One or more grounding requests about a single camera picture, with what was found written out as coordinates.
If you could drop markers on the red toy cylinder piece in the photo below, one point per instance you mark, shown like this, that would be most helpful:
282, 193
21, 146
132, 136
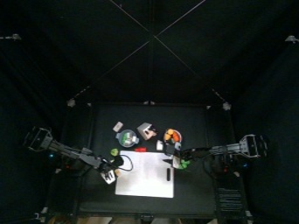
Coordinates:
140, 149

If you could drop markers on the small white toy block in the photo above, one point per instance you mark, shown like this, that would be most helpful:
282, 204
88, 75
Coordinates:
117, 126

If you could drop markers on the white text label sticker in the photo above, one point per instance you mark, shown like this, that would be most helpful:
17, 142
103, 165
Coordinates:
230, 198

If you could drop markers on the silver frame corner bracket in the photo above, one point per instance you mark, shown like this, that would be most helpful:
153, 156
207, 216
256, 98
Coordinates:
71, 102
226, 105
291, 38
15, 37

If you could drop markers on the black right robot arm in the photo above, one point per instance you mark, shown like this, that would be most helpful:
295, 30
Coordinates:
230, 149

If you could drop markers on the green leaf toy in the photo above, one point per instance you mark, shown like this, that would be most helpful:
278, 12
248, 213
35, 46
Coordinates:
184, 164

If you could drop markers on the orange toy food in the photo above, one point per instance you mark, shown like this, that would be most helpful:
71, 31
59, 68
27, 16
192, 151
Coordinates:
176, 135

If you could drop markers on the grey toy bowl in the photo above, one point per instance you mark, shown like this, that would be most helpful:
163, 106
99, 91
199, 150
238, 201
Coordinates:
119, 136

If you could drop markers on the green toy food piece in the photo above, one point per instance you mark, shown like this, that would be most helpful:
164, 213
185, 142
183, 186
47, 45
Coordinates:
124, 140

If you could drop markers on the white rounded toy piece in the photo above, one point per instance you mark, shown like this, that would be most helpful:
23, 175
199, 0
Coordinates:
159, 145

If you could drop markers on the white toy pot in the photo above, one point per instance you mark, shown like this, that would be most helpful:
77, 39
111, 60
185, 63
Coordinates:
179, 139

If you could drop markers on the white toy food piece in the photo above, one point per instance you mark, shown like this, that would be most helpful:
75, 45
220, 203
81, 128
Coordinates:
129, 136

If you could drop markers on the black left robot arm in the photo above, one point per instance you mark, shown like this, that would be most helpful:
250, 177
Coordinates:
69, 151

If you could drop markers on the yellow toy food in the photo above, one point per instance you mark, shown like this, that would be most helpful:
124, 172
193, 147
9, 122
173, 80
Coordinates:
167, 135

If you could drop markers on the white wooden knife block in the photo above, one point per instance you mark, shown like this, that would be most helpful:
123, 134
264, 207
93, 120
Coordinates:
145, 129

